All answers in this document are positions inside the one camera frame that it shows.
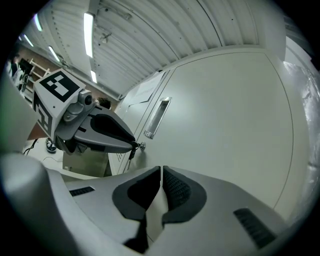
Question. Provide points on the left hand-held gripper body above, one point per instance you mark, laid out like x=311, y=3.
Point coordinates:
x=45, y=112

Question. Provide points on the person's left forearm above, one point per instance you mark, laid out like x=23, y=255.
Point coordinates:
x=37, y=131

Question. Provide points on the small ceiling-mounted fixture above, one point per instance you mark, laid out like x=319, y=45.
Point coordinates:
x=106, y=36

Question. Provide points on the white paper sheet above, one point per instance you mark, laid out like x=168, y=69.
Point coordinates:
x=148, y=88

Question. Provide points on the white metal locker cabinet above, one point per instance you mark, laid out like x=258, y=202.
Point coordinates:
x=300, y=130

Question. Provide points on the clear plastic sheet curtain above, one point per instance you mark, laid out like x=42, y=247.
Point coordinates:
x=312, y=112

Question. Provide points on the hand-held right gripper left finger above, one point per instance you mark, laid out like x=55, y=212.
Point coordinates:
x=100, y=205

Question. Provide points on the black round floor device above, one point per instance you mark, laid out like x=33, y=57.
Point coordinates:
x=50, y=145

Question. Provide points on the long ceiling light tube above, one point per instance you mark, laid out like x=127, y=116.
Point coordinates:
x=88, y=35

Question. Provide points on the white shelving rack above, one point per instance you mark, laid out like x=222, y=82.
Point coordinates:
x=35, y=70

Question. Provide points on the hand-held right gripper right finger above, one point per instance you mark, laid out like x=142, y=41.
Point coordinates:
x=215, y=220

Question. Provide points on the key with black fob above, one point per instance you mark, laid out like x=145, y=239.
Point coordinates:
x=132, y=152

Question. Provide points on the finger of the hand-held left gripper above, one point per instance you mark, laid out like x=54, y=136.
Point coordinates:
x=105, y=142
x=110, y=120

